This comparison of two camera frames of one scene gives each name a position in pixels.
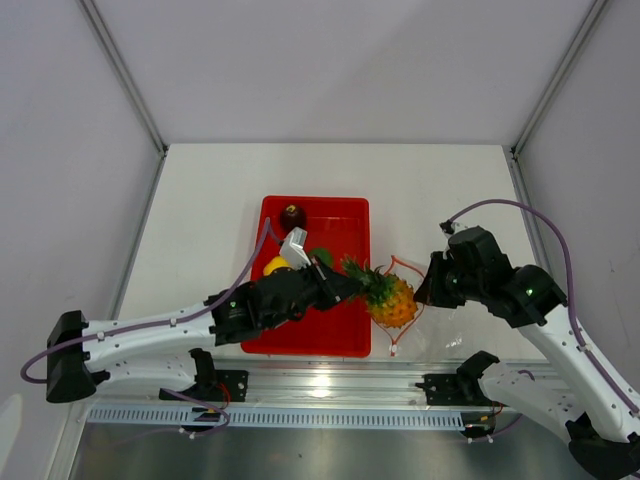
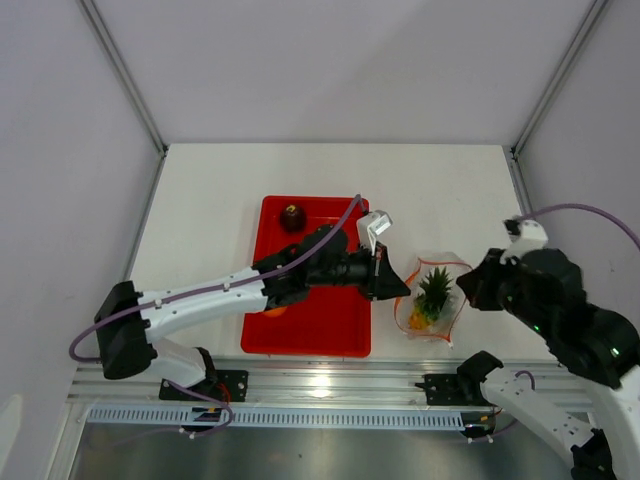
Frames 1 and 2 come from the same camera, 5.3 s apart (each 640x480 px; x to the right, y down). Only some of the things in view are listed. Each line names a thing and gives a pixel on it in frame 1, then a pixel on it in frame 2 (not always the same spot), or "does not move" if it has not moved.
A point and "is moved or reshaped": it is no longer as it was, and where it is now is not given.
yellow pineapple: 390,299 is moved or reshaped
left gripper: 335,288 to 381,282
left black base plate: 237,382 does not move
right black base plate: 454,389 does not move
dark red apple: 293,216 does not move
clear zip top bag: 435,332 is moved or reshaped
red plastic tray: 341,225 does not move
